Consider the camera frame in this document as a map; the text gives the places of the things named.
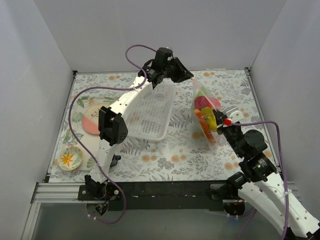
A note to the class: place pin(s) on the green cucumber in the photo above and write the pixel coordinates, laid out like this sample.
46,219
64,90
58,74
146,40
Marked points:
199,94

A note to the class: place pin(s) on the white plastic basket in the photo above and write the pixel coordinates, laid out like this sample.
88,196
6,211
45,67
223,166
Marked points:
149,120

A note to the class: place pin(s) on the small flower coaster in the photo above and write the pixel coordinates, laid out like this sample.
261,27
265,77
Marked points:
70,158

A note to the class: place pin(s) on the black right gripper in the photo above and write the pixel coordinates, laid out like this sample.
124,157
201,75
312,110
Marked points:
220,120

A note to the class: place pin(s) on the dark blue mug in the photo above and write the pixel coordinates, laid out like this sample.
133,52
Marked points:
114,162

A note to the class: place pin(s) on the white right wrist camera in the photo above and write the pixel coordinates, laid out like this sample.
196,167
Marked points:
232,115

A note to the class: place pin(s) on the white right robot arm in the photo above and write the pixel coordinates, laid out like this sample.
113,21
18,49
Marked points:
260,183

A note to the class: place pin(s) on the red apple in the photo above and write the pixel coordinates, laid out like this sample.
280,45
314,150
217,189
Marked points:
201,102

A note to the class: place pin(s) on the aluminium frame rail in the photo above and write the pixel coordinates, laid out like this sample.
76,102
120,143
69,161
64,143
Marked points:
50,193

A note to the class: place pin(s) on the red strawberry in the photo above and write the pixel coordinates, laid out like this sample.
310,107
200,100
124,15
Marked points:
216,103

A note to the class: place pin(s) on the yellow banana bunch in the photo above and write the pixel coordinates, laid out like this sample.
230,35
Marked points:
208,116

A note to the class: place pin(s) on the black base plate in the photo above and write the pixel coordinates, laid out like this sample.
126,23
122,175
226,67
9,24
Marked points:
212,195

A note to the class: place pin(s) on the pink beige round plate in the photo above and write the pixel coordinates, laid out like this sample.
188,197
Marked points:
90,119

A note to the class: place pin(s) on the floral table mat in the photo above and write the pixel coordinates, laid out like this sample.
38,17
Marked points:
183,155

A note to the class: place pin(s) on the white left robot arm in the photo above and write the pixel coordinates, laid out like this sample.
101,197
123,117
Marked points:
112,120

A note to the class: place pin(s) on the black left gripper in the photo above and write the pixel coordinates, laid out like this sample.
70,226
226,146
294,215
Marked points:
179,70

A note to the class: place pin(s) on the clear zip top bag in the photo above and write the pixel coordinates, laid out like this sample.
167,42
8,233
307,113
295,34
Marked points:
199,87

